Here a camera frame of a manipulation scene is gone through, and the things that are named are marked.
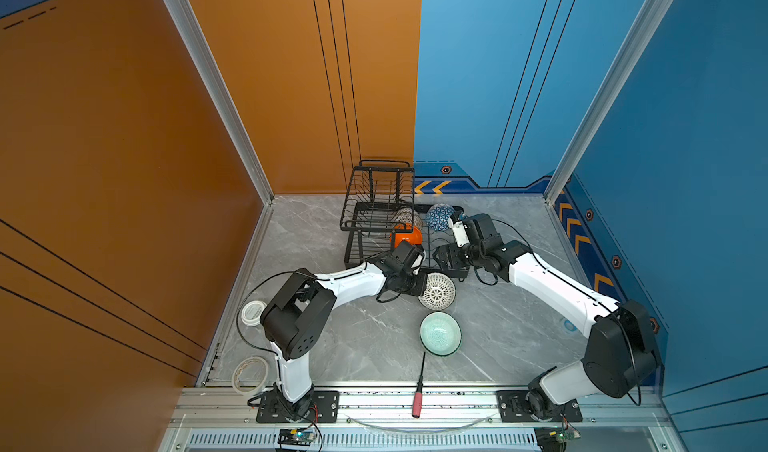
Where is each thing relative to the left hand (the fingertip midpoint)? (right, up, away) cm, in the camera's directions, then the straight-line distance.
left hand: (428, 286), depth 90 cm
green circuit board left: (-34, -32, -19) cm, 51 cm away
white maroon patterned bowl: (+4, -1, -1) cm, 4 cm away
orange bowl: (-7, +17, -10) cm, 21 cm away
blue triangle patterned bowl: (+5, +22, +19) cm, 29 cm away
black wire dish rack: (-16, +23, +22) cm, 35 cm away
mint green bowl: (+3, -12, -7) cm, 14 cm away
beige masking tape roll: (-49, -21, -11) cm, 55 cm away
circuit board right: (+29, -31, -21) cm, 47 cm away
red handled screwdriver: (-5, -25, -16) cm, 30 cm away
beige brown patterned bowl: (-5, +22, +18) cm, 29 cm away
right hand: (+5, +11, -4) cm, 13 cm away
